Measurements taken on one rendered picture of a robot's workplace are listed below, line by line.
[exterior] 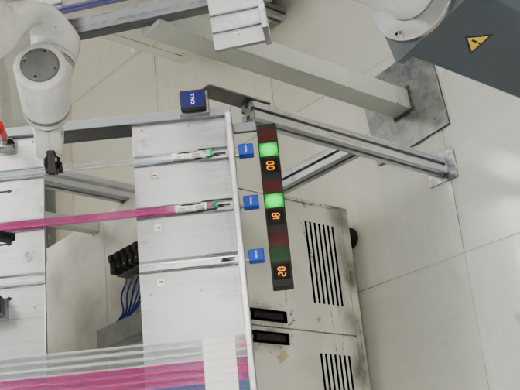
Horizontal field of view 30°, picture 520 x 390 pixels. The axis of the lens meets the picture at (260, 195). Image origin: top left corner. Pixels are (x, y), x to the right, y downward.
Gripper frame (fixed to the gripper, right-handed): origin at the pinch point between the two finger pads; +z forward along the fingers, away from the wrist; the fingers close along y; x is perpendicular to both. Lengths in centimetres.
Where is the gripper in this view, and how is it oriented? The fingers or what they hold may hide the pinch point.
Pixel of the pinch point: (53, 147)
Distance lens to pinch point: 187.1
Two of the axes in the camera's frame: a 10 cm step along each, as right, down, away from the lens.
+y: 1.0, 9.3, -3.6
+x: 9.9, -0.4, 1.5
